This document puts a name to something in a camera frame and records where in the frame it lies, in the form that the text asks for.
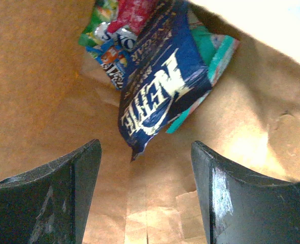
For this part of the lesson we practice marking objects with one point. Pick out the teal snack packet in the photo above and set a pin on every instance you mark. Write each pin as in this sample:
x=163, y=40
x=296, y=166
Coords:
x=216, y=51

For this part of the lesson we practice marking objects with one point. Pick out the red snack packet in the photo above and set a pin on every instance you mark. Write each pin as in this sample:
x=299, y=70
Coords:
x=132, y=13

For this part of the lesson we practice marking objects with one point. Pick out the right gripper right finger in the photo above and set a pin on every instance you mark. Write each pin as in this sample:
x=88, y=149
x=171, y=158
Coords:
x=239, y=205

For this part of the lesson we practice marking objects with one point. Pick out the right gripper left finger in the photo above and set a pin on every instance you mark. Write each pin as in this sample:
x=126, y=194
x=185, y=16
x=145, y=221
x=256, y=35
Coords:
x=50, y=203

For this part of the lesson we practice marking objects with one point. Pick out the brown paper bag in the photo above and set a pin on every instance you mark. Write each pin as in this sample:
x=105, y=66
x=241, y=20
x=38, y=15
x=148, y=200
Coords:
x=53, y=100

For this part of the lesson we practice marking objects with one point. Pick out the colourful small snack packet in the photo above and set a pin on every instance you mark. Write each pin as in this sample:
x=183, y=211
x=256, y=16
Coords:
x=110, y=50

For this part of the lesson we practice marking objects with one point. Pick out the blue Kettle chips bag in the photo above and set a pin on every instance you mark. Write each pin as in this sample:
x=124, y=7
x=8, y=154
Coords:
x=165, y=75

